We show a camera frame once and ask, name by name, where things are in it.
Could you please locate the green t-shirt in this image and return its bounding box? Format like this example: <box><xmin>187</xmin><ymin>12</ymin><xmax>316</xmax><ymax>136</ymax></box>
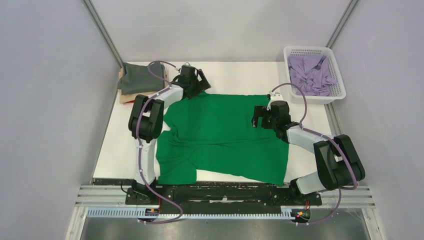
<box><xmin>156</xmin><ymin>93</ymin><xmax>289</xmax><ymax>185</ymax></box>

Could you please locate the purple crumpled t-shirt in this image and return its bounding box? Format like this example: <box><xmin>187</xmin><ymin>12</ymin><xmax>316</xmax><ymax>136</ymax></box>
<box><xmin>287</xmin><ymin>54</ymin><xmax>337</xmax><ymax>97</ymax></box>

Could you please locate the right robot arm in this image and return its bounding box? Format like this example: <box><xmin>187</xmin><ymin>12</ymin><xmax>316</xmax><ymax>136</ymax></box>
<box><xmin>251</xmin><ymin>100</ymin><xmax>366</xmax><ymax>204</ymax></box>

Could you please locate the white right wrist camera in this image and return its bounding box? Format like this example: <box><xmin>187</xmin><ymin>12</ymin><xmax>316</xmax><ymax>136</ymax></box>
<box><xmin>267</xmin><ymin>92</ymin><xmax>284</xmax><ymax>102</ymax></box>

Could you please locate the white slotted cable duct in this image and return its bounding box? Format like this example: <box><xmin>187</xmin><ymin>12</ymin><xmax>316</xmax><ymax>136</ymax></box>
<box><xmin>87</xmin><ymin>207</ymin><xmax>295</xmax><ymax>220</ymax></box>

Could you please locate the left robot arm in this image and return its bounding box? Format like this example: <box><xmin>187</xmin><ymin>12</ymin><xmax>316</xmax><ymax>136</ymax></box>
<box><xmin>128</xmin><ymin>63</ymin><xmax>211</xmax><ymax>204</ymax></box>

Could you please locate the beige folded t-shirt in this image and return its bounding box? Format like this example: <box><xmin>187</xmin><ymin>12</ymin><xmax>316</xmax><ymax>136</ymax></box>
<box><xmin>117</xmin><ymin>63</ymin><xmax>169</xmax><ymax>103</ymax></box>

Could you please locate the white plastic basket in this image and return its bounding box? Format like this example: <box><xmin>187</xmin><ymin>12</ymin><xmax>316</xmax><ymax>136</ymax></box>
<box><xmin>283</xmin><ymin>46</ymin><xmax>346</xmax><ymax>104</ymax></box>

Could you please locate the grey folded t-shirt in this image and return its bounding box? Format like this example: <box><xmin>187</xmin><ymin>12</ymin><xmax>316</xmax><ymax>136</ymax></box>
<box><xmin>117</xmin><ymin>62</ymin><xmax>165</xmax><ymax>95</ymax></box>

